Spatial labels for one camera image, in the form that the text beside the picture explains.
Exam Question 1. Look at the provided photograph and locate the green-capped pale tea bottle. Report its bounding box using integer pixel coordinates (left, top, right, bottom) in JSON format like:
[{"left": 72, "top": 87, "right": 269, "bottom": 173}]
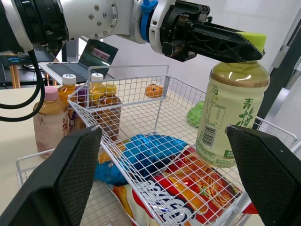
[{"left": 196, "top": 31, "right": 271, "bottom": 169}]

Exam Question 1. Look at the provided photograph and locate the tall white wire basket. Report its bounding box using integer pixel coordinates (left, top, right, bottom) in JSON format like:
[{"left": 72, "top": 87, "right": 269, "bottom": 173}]
[{"left": 67, "top": 64, "right": 246, "bottom": 226}]

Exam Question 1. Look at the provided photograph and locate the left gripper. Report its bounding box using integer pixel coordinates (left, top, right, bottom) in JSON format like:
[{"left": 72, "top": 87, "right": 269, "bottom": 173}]
[{"left": 160, "top": 0, "right": 264, "bottom": 64}]

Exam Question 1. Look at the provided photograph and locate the red snack pack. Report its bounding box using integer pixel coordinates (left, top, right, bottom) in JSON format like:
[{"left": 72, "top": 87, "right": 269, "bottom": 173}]
[{"left": 112, "top": 147, "right": 259, "bottom": 226}]

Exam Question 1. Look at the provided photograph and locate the blue snack pack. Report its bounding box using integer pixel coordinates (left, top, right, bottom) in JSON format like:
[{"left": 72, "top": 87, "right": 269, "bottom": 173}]
[{"left": 94, "top": 133, "right": 189, "bottom": 187}]

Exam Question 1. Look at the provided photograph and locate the green toy fruit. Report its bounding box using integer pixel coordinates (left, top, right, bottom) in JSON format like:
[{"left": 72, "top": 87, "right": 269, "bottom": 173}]
[{"left": 186, "top": 100, "right": 206, "bottom": 128}]

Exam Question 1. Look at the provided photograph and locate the black cable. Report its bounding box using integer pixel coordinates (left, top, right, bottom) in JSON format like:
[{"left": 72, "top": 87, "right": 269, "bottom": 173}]
[{"left": 0, "top": 47, "right": 47, "bottom": 122}]

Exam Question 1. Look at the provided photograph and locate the white-capped yellow drink bottle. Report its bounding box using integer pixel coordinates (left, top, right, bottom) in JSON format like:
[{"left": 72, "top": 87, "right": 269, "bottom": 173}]
[{"left": 87, "top": 73, "right": 105, "bottom": 104}]

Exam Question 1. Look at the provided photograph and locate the orange toy bun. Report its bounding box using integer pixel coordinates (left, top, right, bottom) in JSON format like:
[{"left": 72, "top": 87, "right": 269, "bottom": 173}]
[{"left": 144, "top": 83, "right": 165, "bottom": 99}]

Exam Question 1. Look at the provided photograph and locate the low white wire basket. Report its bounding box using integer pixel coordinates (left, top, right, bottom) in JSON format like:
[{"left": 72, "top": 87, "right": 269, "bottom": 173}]
[{"left": 16, "top": 116, "right": 297, "bottom": 226}]

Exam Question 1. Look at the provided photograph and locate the white-capped orange tea bottle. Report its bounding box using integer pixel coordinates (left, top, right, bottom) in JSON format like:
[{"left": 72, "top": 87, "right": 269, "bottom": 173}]
[{"left": 57, "top": 73, "right": 86, "bottom": 132}]

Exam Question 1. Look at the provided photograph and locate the pink-capped milk tea bottle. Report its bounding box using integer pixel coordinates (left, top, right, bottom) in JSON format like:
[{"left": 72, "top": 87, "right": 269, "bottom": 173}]
[{"left": 33, "top": 86, "right": 69, "bottom": 159}]

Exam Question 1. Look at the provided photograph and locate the grey laptop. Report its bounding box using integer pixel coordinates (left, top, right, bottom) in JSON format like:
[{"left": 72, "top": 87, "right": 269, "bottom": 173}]
[{"left": 46, "top": 39, "right": 119, "bottom": 83}]

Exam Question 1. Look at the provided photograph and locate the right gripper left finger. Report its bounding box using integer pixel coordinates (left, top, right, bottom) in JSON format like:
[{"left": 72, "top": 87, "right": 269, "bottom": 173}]
[{"left": 0, "top": 125, "right": 103, "bottom": 226}]

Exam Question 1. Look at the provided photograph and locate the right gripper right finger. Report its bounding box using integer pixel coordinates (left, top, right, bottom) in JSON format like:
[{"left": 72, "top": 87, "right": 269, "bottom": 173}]
[{"left": 225, "top": 125, "right": 301, "bottom": 226}]

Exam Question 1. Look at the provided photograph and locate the yellow-capped brown drink bottle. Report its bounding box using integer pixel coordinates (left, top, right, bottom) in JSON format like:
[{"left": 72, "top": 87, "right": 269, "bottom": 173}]
[{"left": 90, "top": 83, "right": 123, "bottom": 142}]

